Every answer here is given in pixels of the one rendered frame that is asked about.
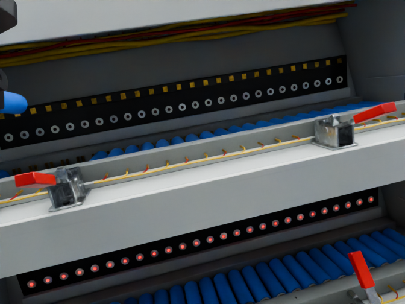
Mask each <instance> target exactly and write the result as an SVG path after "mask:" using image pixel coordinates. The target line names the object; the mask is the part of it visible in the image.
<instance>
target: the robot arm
mask: <svg viewBox="0 0 405 304"><path fill-rule="evenodd" d="M16 25H17V4H16V2H15V1H14V0H0V34H1V33H3V32H5V31H7V30H9V29H10V28H13V27H15V26H16ZM7 89H8V80H7V77H6V74H5V72H4V71H3V70H2V69H1V68H0V110H2V109H4V107H5V106H4V91H6V90H7Z"/></svg>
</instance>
